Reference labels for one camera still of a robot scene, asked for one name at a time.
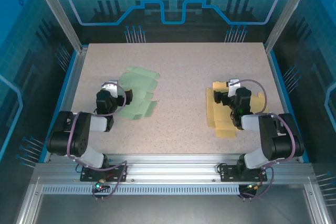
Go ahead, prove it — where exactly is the green paper box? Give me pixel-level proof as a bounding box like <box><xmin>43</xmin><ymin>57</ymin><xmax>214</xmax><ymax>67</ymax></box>
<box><xmin>115</xmin><ymin>66</ymin><xmax>161</xmax><ymax>121</ymax></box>

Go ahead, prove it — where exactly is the yellow paper box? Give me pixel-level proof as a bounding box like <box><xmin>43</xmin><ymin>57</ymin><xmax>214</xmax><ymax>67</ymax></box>
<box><xmin>205</xmin><ymin>81</ymin><xmax>270</xmax><ymax>138</ymax></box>

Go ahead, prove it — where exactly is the blue table edge strip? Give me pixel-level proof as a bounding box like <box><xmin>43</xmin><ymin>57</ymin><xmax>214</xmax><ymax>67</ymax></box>
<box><xmin>266</xmin><ymin>50</ymin><xmax>311</xmax><ymax>163</ymax></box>

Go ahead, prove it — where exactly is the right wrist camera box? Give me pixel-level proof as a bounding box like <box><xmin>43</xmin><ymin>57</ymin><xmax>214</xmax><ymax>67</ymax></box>
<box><xmin>227</xmin><ymin>78</ymin><xmax>242</xmax><ymax>98</ymax></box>

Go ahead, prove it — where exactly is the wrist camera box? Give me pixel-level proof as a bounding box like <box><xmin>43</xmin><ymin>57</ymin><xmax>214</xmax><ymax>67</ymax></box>
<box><xmin>227</xmin><ymin>78</ymin><xmax>242</xmax><ymax>98</ymax></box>
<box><xmin>101</xmin><ymin>79</ymin><xmax>119</xmax><ymax>98</ymax></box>

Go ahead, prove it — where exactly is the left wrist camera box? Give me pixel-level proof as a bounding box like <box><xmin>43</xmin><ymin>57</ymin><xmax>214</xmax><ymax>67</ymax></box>
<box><xmin>101</xmin><ymin>79</ymin><xmax>119</xmax><ymax>98</ymax></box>

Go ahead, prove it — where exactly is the aluminium side rail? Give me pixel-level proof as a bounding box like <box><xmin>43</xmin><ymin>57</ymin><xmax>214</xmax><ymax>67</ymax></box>
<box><xmin>43</xmin><ymin>45</ymin><xmax>89</xmax><ymax>163</ymax></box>

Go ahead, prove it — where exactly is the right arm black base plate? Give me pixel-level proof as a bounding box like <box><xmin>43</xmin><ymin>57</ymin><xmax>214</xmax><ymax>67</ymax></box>
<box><xmin>218</xmin><ymin>165</ymin><xmax>268</xmax><ymax>182</ymax></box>

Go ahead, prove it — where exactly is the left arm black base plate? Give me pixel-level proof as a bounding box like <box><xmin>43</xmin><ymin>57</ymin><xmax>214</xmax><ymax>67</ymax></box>
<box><xmin>80</xmin><ymin>165</ymin><xmax>129</xmax><ymax>182</ymax></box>

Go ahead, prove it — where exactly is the cable connector with LED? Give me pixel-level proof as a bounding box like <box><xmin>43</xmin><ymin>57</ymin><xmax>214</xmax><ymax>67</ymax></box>
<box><xmin>91</xmin><ymin>178</ymin><xmax>110</xmax><ymax>193</ymax></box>
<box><xmin>240</xmin><ymin>182</ymin><xmax>263</xmax><ymax>192</ymax></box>

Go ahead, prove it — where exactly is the aluminium mounting rail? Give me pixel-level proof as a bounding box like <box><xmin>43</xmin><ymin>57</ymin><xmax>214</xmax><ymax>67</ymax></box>
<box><xmin>33</xmin><ymin>154</ymin><xmax>316</xmax><ymax>186</ymax></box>

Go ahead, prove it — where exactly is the aluminium corner post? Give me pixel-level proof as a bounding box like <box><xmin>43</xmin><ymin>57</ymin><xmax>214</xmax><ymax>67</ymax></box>
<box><xmin>264</xmin><ymin>0</ymin><xmax>317</xmax><ymax>54</ymax></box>
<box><xmin>28</xmin><ymin>0</ymin><xmax>89</xmax><ymax>54</ymax></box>

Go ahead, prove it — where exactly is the slotted grey cable duct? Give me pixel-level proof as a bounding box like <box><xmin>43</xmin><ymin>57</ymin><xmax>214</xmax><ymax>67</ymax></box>
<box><xmin>41</xmin><ymin>185</ymin><xmax>242</xmax><ymax>196</ymax></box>

